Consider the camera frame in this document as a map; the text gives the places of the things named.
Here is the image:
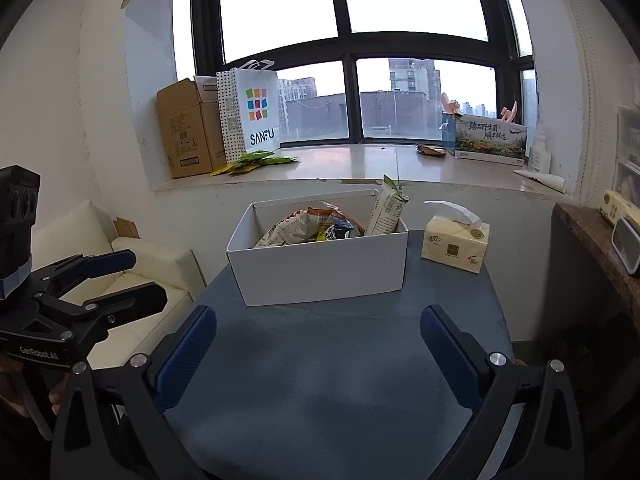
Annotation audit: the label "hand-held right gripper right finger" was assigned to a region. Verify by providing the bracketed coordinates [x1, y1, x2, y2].
[420, 305, 586, 480]

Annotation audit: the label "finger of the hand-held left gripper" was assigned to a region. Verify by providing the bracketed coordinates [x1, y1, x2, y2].
[85, 282, 168, 329]
[31, 249, 137, 302]

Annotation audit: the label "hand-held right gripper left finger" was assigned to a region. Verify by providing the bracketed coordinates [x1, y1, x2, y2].
[50, 305, 217, 480]

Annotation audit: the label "white cardboard box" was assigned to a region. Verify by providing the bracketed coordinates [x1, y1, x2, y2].
[226, 189, 410, 307]

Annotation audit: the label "snack packets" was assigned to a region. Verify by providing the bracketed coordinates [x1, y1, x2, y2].
[254, 206, 333, 247]

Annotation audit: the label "person's left hand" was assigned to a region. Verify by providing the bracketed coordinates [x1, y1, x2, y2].
[0, 355, 68, 418]

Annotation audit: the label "white sofa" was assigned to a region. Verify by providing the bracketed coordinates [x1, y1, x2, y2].
[30, 200, 207, 371]

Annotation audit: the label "brown cardboard flap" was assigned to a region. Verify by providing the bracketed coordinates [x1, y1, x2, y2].
[112, 216, 141, 239]

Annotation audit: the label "brown cardboard box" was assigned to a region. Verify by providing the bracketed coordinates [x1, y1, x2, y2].
[156, 77, 227, 179]

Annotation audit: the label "beige snack packet green top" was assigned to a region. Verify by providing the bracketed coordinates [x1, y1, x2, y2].
[365, 175, 411, 237]

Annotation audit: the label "dark snack packet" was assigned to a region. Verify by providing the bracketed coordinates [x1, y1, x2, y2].
[327, 212, 367, 241]

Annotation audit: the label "pile of green sachets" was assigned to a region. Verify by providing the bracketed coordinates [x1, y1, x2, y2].
[210, 151, 300, 177]

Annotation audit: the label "brown stone side counter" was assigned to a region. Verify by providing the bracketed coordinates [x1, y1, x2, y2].
[551, 202, 640, 331]

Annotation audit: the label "white tube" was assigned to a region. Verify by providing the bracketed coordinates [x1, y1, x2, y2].
[512, 169, 568, 195]

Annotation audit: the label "white shopping bag colourful squares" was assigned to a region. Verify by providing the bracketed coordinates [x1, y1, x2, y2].
[216, 59, 281, 165]

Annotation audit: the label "white rounded device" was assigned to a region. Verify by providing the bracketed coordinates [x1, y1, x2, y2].
[611, 216, 640, 276]

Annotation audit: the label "pale yellow tissue pack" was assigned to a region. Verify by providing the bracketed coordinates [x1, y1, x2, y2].
[597, 190, 640, 233]

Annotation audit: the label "white bottle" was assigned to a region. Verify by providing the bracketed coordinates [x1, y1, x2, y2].
[528, 127, 552, 173]

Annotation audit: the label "printed landscape box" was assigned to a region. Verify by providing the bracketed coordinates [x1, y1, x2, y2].
[441, 112, 529, 167]

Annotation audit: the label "clear plastic drawer unit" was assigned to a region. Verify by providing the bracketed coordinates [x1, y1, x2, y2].
[615, 105, 640, 196]

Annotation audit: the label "black window frame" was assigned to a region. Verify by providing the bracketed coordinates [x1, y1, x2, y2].
[190, 0, 538, 148]

